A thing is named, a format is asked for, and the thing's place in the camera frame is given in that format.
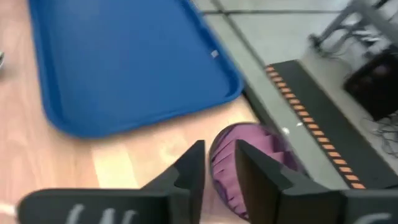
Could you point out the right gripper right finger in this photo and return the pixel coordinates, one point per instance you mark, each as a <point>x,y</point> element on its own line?
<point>264,186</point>

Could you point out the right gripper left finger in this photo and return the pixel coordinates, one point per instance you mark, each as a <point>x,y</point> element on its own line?
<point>189,174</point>

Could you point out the purple ribbed plastic cup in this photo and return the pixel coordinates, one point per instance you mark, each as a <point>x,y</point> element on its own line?
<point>221,155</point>

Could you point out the blue plastic tray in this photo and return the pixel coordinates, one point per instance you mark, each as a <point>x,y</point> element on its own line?
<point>124,62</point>

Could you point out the black floor strip orange marks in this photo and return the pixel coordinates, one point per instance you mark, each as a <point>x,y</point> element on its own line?
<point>329,121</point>

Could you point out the black box on floor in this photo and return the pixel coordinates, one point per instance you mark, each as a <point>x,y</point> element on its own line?
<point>376,84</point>

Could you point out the grey metal frame legs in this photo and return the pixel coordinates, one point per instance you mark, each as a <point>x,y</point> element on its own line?
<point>371,14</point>

